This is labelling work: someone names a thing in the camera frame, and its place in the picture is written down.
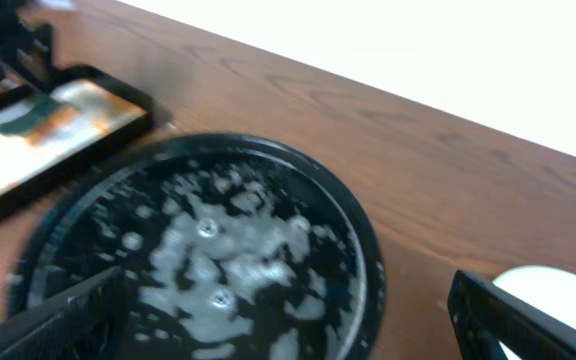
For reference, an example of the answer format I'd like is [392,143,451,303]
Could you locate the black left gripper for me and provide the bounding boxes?
[0,19,60,93]

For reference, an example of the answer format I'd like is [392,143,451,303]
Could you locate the round black tray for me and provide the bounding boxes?
[6,133,386,359]

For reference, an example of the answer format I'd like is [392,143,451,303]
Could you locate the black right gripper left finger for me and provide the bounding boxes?
[0,267,127,360]

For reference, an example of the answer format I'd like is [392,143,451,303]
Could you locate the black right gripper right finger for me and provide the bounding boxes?
[448,270,576,360]

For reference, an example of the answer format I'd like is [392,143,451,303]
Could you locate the green yellow scrub sponge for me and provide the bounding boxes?
[0,96,79,146]

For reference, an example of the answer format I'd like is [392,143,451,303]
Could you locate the light blue plate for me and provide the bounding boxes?
[490,264,576,360]

